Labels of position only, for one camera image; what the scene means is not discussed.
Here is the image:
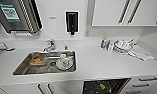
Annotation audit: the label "stainless steel dishwasher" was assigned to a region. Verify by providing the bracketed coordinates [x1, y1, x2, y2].
[81, 77, 133, 94]

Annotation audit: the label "small yellow cup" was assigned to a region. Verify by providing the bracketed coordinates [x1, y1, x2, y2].
[99, 83, 107, 91]

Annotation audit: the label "white cup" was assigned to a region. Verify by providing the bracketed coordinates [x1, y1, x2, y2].
[56, 52, 75, 69]

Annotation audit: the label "black soap dispenser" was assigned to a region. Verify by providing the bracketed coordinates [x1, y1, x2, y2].
[65, 10, 80, 36]

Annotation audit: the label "blue label bottle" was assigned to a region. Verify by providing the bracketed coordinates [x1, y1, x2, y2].
[100, 37, 109, 51]

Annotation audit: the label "white plate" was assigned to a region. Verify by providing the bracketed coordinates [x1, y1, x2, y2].
[55, 61, 75, 71]

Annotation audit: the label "chrome faucet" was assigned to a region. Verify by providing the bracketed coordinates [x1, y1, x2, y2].
[42, 38, 57, 53]

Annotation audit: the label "small clear bottle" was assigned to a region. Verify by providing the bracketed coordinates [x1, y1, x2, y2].
[107, 39, 113, 52]

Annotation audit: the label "stack of white cups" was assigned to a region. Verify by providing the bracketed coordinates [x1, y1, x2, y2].
[112, 38, 135, 55]

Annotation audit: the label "stainless steel sink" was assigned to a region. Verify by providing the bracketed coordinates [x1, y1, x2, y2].
[12, 50, 78, 76]

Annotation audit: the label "dishes on counter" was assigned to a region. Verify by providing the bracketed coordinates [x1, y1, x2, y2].
[130, 44, 155, 62]

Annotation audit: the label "white under-sink cabinet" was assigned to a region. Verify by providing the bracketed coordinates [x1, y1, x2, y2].
[0, 80, 84, 94]

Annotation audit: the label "steel paper towel dispenser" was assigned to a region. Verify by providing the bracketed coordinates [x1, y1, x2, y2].
[0, 0, 44, 35]

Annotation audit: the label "white drawer unit narrow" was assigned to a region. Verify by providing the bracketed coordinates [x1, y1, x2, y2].
[125, 74, 157, 94]

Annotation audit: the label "dish rack with dishes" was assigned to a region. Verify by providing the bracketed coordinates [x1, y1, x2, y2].
[0, 42, 16, 60]

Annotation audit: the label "white wall outlet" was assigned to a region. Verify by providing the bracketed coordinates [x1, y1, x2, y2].
[84, 29, 90, 38]

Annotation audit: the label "small wall label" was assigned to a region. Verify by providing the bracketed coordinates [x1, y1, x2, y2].
[48, 16, 58, 20]

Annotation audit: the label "white wall cabinet three doors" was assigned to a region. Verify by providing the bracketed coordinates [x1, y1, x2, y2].
[90, 0, 157, 28]

